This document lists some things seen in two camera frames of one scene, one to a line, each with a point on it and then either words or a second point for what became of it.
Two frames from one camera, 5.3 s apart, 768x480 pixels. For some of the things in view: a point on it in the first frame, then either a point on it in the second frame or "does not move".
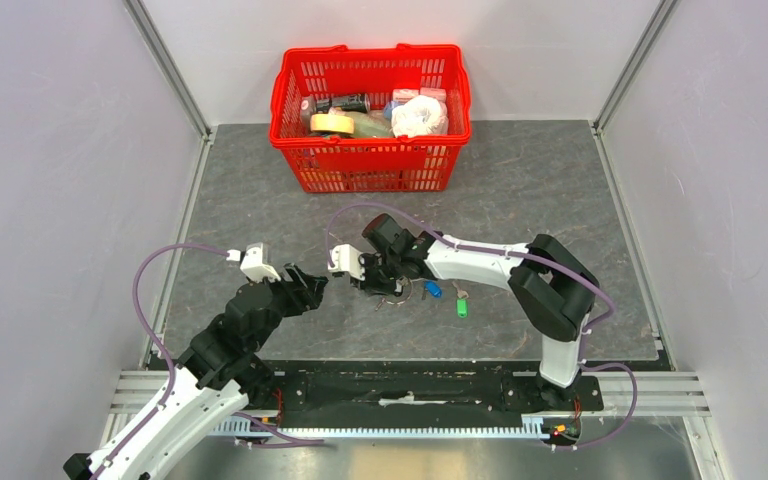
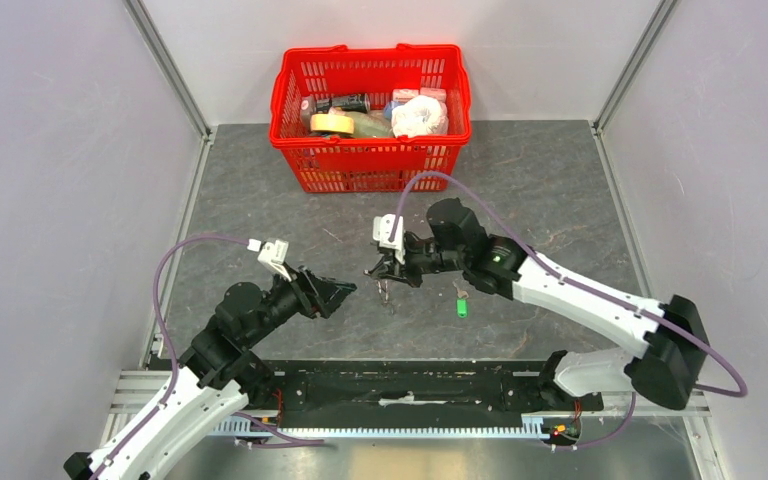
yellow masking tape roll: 332,123 does not move
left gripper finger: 315,299 → 338,296
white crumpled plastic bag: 421,115 does not move
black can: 351,102 does not move
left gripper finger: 295,273 → 335,288
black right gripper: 422,390 does not move
